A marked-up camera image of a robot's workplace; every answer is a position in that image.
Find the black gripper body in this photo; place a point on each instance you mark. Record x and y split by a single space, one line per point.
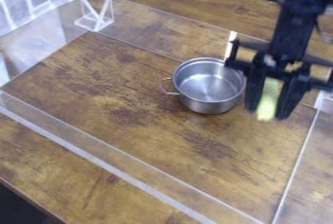
265 66

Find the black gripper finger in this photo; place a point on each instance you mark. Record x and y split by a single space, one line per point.
295 88
254 86

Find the green handled metal spoon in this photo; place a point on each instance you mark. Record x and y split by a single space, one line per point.
271 93

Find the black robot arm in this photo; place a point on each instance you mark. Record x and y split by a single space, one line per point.
297 22

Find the small steel pot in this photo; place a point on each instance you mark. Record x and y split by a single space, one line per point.
208 86

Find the clear acrylic right barrier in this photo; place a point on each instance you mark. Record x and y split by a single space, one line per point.
307 203

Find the clear acrylic barrier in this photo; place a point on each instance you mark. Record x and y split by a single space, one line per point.
307 203
165 187

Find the clear acrylic front barrier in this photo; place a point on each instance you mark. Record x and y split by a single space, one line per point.
165 187

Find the clear acrylic triangle bracket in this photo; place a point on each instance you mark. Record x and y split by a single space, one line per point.
95 21

